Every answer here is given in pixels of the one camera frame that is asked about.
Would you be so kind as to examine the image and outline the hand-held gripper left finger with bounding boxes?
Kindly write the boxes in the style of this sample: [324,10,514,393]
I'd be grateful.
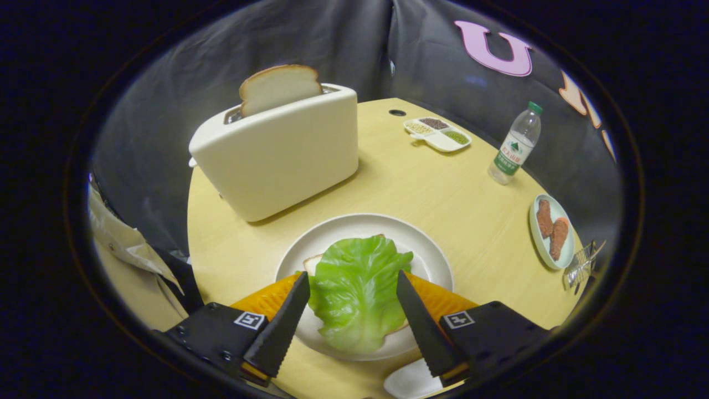
[165,272,311,387]

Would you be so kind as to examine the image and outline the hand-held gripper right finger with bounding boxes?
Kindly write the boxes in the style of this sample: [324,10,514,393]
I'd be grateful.
[396,270,554,387]

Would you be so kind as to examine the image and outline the green lettuce leaf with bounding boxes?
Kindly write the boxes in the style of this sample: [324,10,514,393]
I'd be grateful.
[307,236,414,355]

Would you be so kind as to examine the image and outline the plain white bread slice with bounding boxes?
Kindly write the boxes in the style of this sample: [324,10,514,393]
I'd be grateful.
[239,64,323,118]

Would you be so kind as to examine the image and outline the white glossy plate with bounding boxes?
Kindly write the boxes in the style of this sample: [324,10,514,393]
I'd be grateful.
[383,357,444,399]

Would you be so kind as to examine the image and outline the bread slice under ham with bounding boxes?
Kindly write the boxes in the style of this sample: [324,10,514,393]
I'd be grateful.
[304,234,410,336]

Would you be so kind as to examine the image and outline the beige round plate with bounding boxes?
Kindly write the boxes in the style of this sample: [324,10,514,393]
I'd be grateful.
[275,213,455,362]

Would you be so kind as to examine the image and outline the pale green oval plate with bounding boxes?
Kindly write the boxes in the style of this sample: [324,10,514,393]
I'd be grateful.
[529,194,576,270]

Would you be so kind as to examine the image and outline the brown fried meat piece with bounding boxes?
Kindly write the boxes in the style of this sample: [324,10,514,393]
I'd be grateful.
[536,199,554,239]
[549,217,569,262]

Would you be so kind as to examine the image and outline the cream white toaster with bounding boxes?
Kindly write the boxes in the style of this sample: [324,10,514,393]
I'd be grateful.
[188,83,359,223]

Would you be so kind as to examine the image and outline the beige cloth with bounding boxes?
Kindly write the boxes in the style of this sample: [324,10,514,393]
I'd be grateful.
[89,177,189,333]

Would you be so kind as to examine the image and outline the white divided condiment dish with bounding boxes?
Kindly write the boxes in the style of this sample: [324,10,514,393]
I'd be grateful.
[403,117,472,153]

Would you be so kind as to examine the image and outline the clear plastic water bottle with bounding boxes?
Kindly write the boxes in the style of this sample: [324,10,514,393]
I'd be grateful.
[488,101,543,185]

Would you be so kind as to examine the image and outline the metal wire utensil basket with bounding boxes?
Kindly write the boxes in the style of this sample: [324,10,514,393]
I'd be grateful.
[563,239,607,290]

